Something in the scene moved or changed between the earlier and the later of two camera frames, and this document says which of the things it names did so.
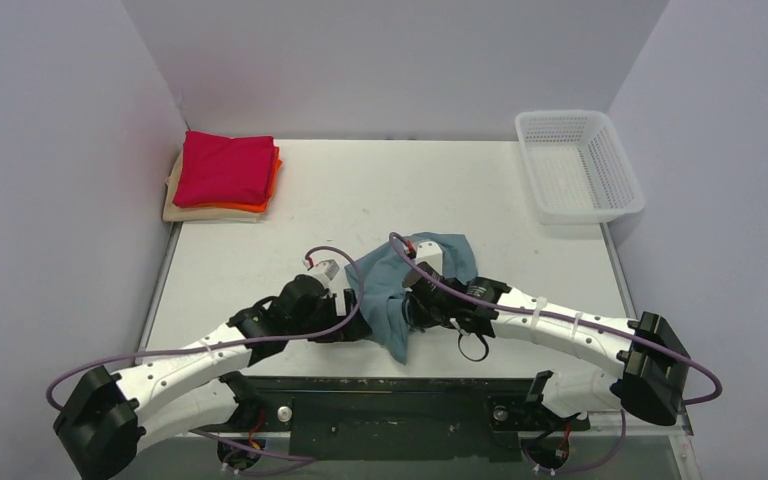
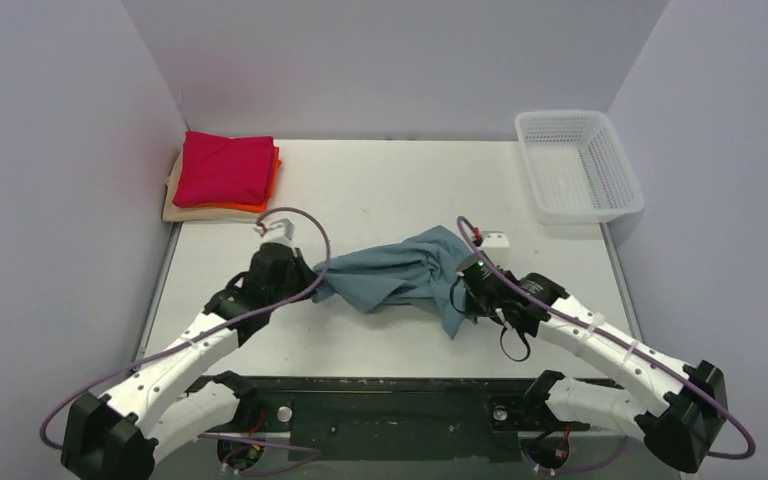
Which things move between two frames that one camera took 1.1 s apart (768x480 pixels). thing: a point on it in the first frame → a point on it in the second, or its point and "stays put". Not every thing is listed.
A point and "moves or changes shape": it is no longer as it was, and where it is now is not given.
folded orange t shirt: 262,207 stays put
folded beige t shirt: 175,213 stays put
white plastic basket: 578,170 stays put
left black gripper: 351,318 → 301,270
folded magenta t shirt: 219,170 stays put
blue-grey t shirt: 379,277 moves or changes shape
